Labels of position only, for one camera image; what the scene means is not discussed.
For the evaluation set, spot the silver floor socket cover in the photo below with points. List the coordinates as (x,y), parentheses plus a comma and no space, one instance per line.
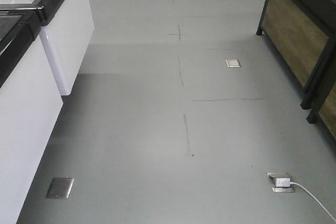
(233,63)

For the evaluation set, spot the dark metal floor plate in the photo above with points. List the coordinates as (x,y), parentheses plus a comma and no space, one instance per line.
(60,188)

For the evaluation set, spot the white chest freezer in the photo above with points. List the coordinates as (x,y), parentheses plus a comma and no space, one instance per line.
(30,105)
(66,30)

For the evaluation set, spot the white chest freezer far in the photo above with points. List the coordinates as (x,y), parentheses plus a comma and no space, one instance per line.
(66,30)

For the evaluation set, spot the open floor socket box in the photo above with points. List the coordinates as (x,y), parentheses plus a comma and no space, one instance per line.
(282,182)

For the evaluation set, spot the white chest freezer near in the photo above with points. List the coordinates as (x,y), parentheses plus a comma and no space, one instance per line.
(30,105)

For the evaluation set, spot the wood panel black cabinet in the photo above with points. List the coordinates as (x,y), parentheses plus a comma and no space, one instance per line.
(303,32)

